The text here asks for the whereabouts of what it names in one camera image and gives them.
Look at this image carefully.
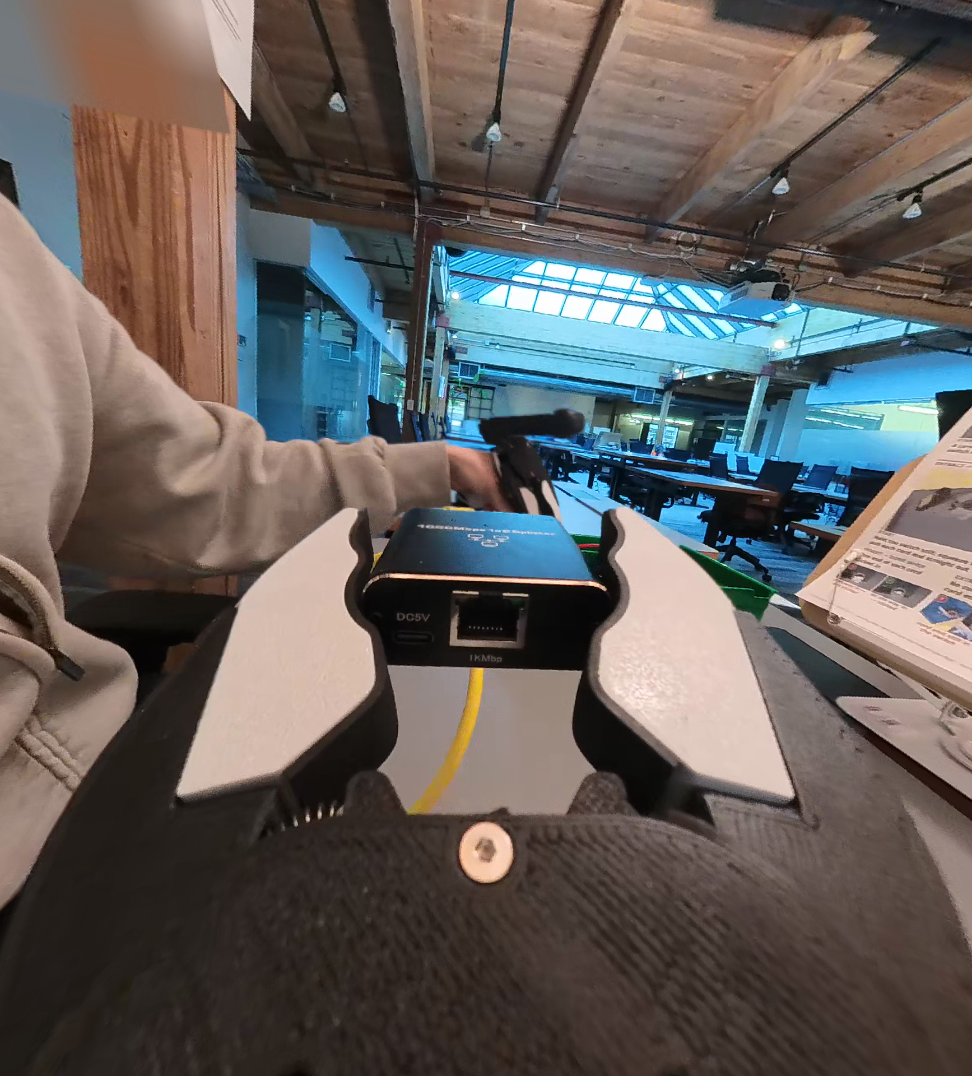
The wooden post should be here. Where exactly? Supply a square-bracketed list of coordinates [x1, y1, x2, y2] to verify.
[75, 93, 238, 590]

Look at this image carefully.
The green plastic bin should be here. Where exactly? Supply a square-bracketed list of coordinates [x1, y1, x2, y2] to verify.
[570, 530, 776, 620]

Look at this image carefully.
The printed instruction sheet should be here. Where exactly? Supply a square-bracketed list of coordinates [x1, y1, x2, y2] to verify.
[836, 396, 972, 674]

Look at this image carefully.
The person's left forearm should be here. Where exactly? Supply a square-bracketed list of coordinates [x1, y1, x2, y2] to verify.
[100, 404, 453, 581]

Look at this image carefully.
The yellow ethernet cable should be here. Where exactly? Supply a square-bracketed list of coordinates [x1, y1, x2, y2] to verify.
[411, 665, 487, 817]

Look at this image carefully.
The white ceiling projector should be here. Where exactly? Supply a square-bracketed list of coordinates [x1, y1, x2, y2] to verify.
[725, 266, 794, 307]

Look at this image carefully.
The white paper notice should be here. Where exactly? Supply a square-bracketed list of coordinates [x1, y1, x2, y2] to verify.
[201, 1, 255, 68]

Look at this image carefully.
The black ethernet splitter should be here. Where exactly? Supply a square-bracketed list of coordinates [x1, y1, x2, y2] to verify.
[360, 510, 610, 669]

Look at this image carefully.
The wooden clipboard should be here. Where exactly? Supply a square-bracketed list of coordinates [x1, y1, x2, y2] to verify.
[797, 362, 972, 741]

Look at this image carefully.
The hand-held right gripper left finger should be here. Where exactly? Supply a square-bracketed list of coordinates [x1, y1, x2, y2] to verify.
[175, 510, 399, 805]

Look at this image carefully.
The person's left hand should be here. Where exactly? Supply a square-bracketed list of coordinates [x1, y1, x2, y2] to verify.
[444, 446, 512, 511]

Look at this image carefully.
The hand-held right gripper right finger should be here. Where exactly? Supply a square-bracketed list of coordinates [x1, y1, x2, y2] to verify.
[579, 510, 798, 822]

